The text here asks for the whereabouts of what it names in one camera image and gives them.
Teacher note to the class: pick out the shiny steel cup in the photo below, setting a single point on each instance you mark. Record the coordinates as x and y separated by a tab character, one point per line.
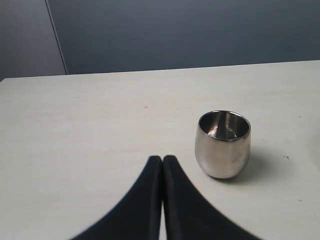
222	143

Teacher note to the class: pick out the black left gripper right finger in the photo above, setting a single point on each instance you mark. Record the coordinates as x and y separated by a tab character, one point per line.
188	215

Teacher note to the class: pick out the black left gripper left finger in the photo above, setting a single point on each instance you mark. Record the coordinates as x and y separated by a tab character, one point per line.
137	216

